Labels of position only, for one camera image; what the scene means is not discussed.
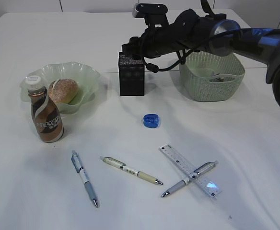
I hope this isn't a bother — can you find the green plastic basket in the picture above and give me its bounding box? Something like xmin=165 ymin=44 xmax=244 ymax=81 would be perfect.
xmin=179 ymin=51 xmax=245 ymax=102

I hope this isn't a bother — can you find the beige white pen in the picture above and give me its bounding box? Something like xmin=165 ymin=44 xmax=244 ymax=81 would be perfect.
xmin=100 ymin=156 xmax=163 ymax=185

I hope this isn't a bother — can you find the sugar coated bread roll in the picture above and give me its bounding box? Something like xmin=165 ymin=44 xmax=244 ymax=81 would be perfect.
xmin=48 ymin=79 xmax=78 ymax=104

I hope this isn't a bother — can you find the blue pencil sharpener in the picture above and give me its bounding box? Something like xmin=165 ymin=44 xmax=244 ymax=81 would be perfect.
xmin=143 ymin=114 xmax=160 ymax=128

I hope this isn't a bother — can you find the large paper ball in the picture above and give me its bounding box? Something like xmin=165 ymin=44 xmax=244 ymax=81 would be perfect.
xmin=210 ymin=74 xmax=226 ymax=82

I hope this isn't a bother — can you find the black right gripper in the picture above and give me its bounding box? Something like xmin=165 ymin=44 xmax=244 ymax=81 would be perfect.
xmin=121 ymin=23 xmax=181 ymax=59

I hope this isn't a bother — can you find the grey clear pen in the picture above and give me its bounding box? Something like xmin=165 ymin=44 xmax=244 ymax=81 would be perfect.
xmin=161 ymin=161 xmax=221 ymax=197

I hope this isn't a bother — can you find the green wavy glass plate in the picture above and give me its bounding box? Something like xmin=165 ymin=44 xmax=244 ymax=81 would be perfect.
xmin=28 ymin=62 xmax=100 ymax=114

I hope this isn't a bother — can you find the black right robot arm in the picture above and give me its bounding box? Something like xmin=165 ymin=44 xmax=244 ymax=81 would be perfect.
xmin=122 ymin=3 xmax=280 ymax=107

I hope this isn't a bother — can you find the blue white pen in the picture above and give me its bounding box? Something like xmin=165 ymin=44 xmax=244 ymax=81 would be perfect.
xmin=71 ymin=150 xmax=99 ymax=207

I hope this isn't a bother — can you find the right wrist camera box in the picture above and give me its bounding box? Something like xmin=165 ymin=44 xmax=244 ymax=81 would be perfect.
xmin=132 ymin=3 xmax=169 ymax=27

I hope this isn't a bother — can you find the clear plastic ruler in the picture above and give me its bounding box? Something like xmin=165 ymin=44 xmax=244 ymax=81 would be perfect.
xmin=159 ymin=144 xmax=211 ymax=197

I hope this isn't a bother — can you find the black mesh pen holder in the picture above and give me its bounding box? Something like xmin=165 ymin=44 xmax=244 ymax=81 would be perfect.
xmin=118 ymin=52 xmax=145 ymax=96

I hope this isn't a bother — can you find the brown Nescafe coffee bottle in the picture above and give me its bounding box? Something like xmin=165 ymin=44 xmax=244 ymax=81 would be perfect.
xmin=24 ymin=75 xmax=64 ymax=143

